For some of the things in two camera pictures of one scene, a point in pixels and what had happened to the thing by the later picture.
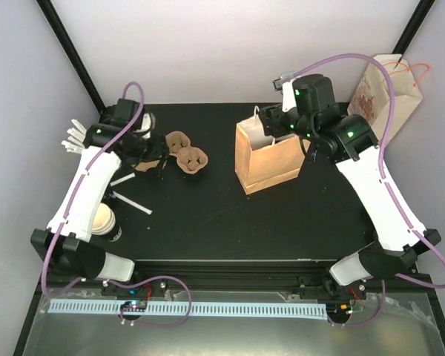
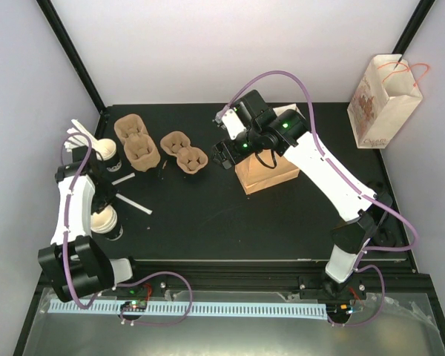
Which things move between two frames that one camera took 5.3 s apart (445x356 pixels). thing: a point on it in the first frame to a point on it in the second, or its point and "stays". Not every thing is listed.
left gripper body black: x=158 y=152 to x=103 y=196
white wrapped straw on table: x=132 y=202 stays
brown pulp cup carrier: x=189 y=159 stays
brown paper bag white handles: x=262 y=161 stays
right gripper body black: x=272 y=117 to x=239 y=154
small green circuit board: x=133 y=306 stays
